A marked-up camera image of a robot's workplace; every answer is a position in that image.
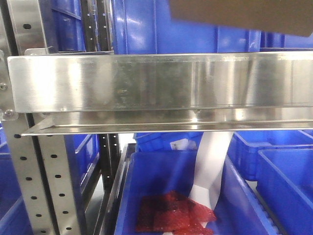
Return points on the blue bin right lower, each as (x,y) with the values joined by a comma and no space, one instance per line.
(285,182)

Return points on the blue bin left upper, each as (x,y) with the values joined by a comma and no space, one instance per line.
(63,28)

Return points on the black perforated rear upright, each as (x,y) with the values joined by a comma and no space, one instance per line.
(96,16)

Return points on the tall brown cardboard box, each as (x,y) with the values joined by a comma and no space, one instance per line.
(293,17)

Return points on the blue bin with red bags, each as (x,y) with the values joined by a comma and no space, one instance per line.
(238,211)

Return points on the white paper sheet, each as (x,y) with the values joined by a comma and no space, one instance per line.
(209,164)

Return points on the red bubble wrap bag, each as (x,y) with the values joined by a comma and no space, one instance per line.
(173,213)

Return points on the perforated steel shelf upright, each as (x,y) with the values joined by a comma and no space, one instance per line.
(46,166)

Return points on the stainless steel shelf beam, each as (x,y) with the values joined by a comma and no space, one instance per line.
(97,93)

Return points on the blue bin rear centre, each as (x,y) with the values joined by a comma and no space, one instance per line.
(163,141)

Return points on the large blue bin upper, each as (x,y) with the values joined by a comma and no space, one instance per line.
(146,27)

